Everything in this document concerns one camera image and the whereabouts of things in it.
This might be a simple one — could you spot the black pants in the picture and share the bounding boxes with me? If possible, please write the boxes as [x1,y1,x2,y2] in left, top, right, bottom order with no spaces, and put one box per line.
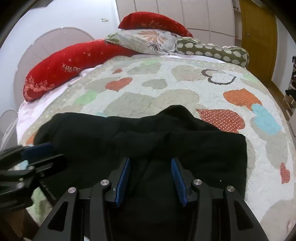
[33,104,248,241]

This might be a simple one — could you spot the white bed sheet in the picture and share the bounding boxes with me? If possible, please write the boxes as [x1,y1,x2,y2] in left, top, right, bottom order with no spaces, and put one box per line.
[16,65,101,143]

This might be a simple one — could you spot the long red happy pillow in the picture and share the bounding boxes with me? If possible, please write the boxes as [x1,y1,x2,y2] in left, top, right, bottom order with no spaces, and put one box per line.
[23,39,138,102]

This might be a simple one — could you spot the heart pattern quilt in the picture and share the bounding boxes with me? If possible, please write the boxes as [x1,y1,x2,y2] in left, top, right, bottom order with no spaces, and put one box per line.
[20,55,295,240]

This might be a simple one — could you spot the white bed headboard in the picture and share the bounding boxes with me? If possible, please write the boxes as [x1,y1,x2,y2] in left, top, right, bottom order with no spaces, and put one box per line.
[1,27,94,150]

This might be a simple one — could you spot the olive cloud pattern bolster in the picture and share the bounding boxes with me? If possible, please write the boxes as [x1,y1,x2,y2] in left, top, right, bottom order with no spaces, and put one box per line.
[175,37,249,67]

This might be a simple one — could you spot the floral grey pillow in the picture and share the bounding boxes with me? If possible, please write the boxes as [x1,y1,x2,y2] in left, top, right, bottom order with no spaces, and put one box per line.
[105,29,180,55]

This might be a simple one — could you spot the red pillow at back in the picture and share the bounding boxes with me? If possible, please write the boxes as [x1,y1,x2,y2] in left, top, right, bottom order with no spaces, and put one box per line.
[118,11,193,37]

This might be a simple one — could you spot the white wardrobe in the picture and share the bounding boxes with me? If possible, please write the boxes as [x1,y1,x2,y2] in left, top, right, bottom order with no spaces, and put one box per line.
[116,0,242,46]

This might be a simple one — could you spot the wooden door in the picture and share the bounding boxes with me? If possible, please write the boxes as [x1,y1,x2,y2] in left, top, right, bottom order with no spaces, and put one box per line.
[239,1,278,84]

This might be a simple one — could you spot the wall power socket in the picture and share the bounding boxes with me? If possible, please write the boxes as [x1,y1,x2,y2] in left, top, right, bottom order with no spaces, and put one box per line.
[101,18,109,23]

